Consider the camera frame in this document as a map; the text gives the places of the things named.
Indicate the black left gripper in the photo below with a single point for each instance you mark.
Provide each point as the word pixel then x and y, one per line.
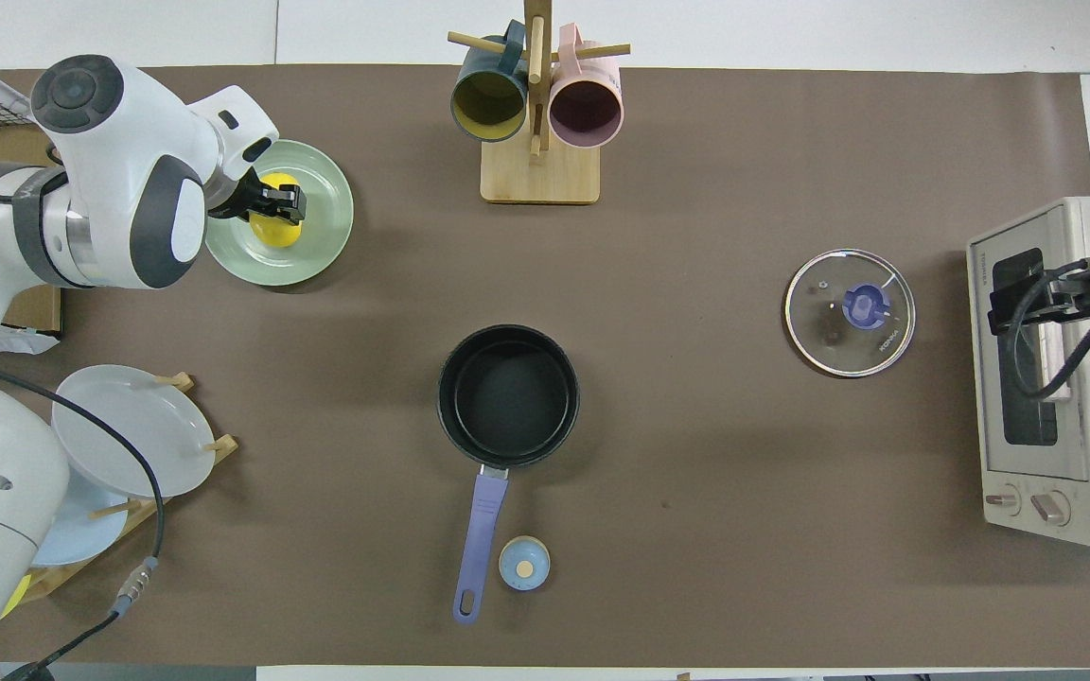
pixel 237 199

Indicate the wooden box with mesh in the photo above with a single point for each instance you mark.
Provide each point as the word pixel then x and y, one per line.
pixel 34 340

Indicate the green plate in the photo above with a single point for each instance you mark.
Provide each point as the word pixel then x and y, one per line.
pixel 318 246

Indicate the wooden mug tree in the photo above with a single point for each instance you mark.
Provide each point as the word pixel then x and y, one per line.
pixel 540 180

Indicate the yellow plate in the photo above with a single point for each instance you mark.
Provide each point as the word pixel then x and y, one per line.
pixel 17 596

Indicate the pink mug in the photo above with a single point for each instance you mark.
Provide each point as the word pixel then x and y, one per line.
pixel 588 109

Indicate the light blue plate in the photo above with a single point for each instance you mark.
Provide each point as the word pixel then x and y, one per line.
pixel 91 530

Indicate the brown table mat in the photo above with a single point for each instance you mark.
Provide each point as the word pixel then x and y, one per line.
pixel 696 473

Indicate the beige toaster oven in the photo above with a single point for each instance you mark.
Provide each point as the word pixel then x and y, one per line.
pixel 1075 511

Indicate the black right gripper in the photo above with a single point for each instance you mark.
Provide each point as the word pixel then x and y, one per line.
pixel 1056 295

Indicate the wooden plate rack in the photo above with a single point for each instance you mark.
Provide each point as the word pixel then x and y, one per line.
pixel 223 445

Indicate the dark teal mug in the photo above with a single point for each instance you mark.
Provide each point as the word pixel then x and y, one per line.
pixel 488 102

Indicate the grey plate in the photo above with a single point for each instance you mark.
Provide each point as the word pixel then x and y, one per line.
pixel 129 435

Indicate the glass lid with blue knob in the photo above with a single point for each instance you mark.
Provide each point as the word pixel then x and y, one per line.
pixel 867 305

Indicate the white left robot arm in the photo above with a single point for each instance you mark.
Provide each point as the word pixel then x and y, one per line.
pixel 119 170

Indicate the yellow lemon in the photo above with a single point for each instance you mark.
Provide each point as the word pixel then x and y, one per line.
pixel 275 236

